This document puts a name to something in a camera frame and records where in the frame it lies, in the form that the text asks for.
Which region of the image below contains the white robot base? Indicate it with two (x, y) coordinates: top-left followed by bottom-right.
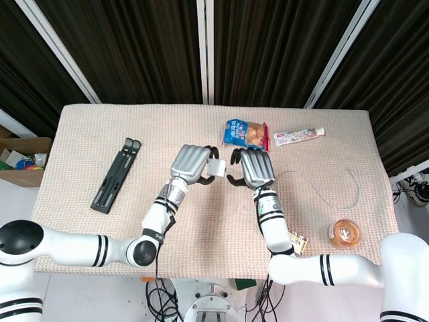
(169, 278), (259, 322)

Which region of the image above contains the black folding stand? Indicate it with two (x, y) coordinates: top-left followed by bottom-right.
(90, 137), (142, 215)

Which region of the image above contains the white toothpaste tube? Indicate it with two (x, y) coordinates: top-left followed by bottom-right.
(273, 126), (326, 147)

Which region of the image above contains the black cable bundle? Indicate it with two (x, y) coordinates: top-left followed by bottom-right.
(143, 278), (185, 322)

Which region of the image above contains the white cable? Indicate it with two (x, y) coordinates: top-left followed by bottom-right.
(226, 169), (361, 215)

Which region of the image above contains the white charger adapter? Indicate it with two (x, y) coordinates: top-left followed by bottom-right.
(206, 159), (228, 178)

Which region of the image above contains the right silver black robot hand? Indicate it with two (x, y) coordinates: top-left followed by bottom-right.
(227, 148), (276, 189)

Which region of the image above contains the beige woven table cloth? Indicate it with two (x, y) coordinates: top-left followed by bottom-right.
(33, 103), (402, 280)

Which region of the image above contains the orange round plastic container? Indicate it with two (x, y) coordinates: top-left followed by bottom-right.
(327, 218), (364, 249)

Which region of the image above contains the cardboard box with clutter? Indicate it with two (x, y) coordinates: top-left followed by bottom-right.
(0, 124), (53, 188)

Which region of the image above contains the yellow red small box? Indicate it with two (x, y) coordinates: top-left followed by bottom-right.
(288, 230), (309, 257)

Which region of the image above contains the blue snack bag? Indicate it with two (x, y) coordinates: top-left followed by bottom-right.
(221, 119), (271, 154)

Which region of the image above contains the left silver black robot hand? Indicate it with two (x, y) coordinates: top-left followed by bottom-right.
(170, 144), (221, 186)

